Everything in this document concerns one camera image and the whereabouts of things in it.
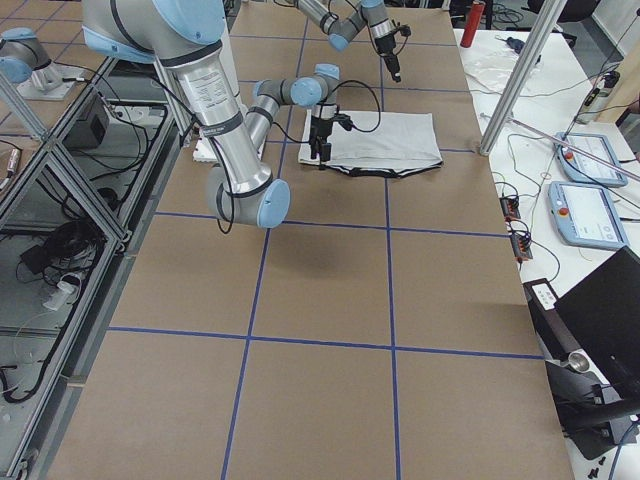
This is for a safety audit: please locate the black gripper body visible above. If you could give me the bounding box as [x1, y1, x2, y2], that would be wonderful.
[369, 21, 400, 73]
[309, 103, 338, 149]

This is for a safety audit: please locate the grey cartoon print t-shirt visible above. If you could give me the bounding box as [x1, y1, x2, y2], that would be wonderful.
[297, 111, 443, 178]

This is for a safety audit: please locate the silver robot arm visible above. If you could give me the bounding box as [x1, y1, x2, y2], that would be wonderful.
[82, 1, 339, 228]
[286, 0, 411, 83]

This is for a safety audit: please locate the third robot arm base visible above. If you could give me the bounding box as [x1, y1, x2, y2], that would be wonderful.
[1, 27, 84, 101]

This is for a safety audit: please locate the red cylindrical bottle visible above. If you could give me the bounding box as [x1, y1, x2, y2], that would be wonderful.
[460, 0, 486, 48]

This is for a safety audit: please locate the clear plastic bag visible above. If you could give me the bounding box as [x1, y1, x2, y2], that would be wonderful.
[463, 49, 519, 93]

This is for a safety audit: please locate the orange black relay module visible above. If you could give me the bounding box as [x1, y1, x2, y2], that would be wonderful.
[499, 197, 521, 222]

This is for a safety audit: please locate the upper blue teach pendant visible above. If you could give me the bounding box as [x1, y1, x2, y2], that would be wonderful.
[554, 133, 628, 188]

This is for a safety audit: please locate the blue teach pendant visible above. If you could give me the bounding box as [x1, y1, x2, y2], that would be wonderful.
[548, 181, 629, 251]
[554, 133, 628, 188]

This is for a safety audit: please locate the lower blue teach pendant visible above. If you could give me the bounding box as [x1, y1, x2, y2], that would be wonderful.
[548, 181, 629, 251]

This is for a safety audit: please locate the black box with label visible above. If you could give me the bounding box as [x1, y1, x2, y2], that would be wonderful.
[523, 278, 586, 361]

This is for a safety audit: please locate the black laptop computer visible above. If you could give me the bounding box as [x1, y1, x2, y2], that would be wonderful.
[555, 247, 639, 398]

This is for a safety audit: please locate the silver metal cup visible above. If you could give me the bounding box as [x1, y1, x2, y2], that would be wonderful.
[567, 351, 591, 374]

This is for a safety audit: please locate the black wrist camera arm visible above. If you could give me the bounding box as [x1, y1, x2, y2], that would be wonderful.
[394, 24, 412, 38]

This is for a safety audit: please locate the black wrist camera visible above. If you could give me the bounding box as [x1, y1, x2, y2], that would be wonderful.
[333, 113, 354, 131]

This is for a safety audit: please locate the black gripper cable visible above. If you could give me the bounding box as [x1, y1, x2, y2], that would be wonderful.
[329, 79, 382, 134]

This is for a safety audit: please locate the grey aluminium frame post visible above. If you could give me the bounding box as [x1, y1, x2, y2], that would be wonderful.
[479, 0, 567, 156]

